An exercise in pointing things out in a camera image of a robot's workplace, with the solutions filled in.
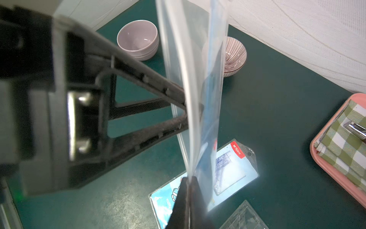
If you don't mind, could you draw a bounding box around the blue printed ruler set card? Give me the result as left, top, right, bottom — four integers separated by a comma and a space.
149, 139, 259, 229

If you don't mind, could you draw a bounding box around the clear ruler set pouch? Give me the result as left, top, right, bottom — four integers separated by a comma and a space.
156, 1, 231, 207

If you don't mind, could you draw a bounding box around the plain lilac bowl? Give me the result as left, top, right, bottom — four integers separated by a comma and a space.
116, 20, 160, 61

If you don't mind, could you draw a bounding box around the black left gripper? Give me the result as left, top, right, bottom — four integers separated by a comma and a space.
1, 7, 111, 196

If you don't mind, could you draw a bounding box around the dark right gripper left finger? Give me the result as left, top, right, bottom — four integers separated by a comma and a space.
165, 177, 190, 229

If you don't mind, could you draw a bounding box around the green white checkered cloth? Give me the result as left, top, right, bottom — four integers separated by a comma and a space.
314, 100, 366, 192

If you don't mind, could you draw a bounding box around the wooden handled metal scraper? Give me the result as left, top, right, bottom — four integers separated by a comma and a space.
344, 121, 366, 142

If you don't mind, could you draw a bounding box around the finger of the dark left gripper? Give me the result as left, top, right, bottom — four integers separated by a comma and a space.
107, 98, 188, 160
67, 24, 186, 110

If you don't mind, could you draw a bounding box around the pink plastic tray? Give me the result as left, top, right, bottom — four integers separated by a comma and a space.
310, 93, 366, 207

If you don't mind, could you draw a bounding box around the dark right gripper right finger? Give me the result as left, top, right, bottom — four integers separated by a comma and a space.
189, 176, 214, 229

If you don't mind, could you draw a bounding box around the purple striped bowl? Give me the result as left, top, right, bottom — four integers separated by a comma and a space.
224, 37, 247, 78

